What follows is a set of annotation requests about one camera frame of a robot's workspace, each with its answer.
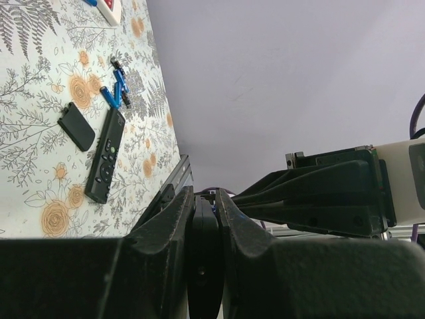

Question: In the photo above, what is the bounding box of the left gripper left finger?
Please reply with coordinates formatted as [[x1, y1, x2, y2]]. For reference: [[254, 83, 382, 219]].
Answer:
[[1, 187, 194, 318]]

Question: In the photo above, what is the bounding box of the blue battery beside remote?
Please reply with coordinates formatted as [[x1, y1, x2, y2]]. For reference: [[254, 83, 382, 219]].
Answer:
[[100, 86, 121, 109]]

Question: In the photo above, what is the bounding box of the plain black remote control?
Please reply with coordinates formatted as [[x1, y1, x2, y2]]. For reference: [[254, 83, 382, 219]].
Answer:
[[187, 196, 224, 318]]

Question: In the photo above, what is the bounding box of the floral table mat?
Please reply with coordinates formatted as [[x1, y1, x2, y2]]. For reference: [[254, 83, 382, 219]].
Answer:
[[1, 1, 180, 239]]

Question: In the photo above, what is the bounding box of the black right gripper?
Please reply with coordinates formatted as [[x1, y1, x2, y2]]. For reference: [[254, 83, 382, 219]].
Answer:
[[232, 146, 396, 238]]

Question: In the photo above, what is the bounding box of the blue battery in pile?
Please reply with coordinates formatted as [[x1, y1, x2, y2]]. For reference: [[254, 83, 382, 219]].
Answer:
[[114, 69, 129, 93]]

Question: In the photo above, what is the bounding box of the black remote with buttons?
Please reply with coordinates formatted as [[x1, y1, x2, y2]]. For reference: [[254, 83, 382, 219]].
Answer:
[[84, 108, 126, 204]]

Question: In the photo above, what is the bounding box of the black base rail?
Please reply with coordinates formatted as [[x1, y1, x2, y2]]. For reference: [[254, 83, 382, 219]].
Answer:
[[132, 154, 193, 231]]

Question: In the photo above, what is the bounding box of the black battery cover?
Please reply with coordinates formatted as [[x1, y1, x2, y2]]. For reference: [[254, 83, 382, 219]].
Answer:
[[57, 102, 95, 152]]

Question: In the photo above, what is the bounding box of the red white remote control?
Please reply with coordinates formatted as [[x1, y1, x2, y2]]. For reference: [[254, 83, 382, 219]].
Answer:
[[96, 0, 122, 27]]

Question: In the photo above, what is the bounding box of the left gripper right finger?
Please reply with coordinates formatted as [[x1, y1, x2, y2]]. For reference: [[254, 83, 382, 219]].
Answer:
[[216, 190, 424, 318]]

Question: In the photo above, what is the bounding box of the blue battery near red remote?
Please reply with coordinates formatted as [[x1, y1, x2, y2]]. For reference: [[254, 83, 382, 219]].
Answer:
[[84, 0, 98, 7]]

